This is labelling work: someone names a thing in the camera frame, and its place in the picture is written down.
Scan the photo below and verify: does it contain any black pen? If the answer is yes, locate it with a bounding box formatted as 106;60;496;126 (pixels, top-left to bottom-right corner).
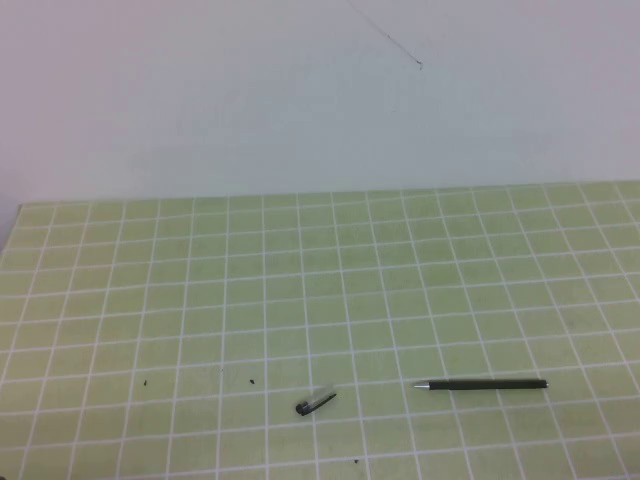
412;379;549;393

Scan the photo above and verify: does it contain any clear pen cap black clip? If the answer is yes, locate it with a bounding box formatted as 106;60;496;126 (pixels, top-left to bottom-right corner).
294;383;338;417

